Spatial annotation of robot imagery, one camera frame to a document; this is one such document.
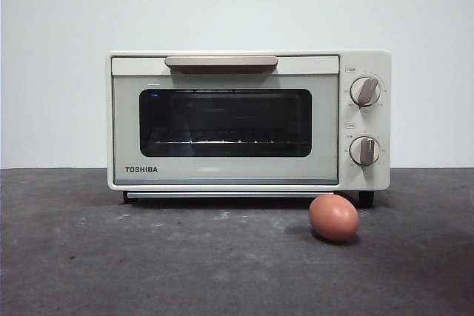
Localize glass oven door with handle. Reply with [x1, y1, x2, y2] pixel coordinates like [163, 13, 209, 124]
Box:
[110, 56, 341, 186]

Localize brown egg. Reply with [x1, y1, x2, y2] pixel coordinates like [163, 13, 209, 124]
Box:
[308, 194, 360, 242]

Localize silver crumb tray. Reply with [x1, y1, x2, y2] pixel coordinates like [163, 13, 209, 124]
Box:
[127, 192, 336, 199]

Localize cream Toshiba toaster oven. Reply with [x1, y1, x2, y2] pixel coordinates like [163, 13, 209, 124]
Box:
[106, 50, 393, 209]

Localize cream timer knob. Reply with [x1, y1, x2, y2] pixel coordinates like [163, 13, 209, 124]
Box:
[350, 135, 381, 167]

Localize cream temperature knob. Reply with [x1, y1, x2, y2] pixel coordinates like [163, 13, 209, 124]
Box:
[350, 76, 382, 107]

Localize metal wire oven rack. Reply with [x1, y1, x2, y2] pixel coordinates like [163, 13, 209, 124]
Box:
[154, 139, 310, 146]

